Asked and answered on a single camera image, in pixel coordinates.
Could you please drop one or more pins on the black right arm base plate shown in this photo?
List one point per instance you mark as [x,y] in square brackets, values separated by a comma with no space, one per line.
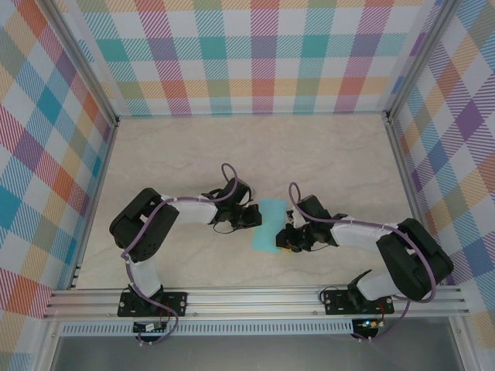
[336,301]

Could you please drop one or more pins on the aluminium mounting rail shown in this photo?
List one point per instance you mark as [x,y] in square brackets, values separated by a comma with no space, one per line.
[255,301]

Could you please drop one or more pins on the aluminium side rail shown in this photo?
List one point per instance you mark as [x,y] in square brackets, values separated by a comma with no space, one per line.
[77,270]
[432,266]

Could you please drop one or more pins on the small black circuit board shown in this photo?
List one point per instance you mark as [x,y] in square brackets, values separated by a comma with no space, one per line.
[149,327]

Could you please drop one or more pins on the grey metal panel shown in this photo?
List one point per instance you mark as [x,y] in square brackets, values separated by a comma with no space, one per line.
[251,353]

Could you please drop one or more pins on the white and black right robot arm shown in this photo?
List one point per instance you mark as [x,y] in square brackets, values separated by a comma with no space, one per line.
[359,235]

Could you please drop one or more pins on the small circuit board with LED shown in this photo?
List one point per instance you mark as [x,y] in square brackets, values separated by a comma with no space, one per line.
[369,324]

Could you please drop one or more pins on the light blue cloth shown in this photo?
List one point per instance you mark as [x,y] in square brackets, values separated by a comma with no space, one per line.
[268,228]

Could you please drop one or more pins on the aluminium frame post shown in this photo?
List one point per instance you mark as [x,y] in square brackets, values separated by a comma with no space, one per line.
[419,58]
[86,65]

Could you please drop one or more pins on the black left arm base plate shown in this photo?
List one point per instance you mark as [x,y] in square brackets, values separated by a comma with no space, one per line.
[174,301]

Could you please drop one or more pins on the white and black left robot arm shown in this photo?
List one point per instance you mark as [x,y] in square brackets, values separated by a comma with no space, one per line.
[193,212]

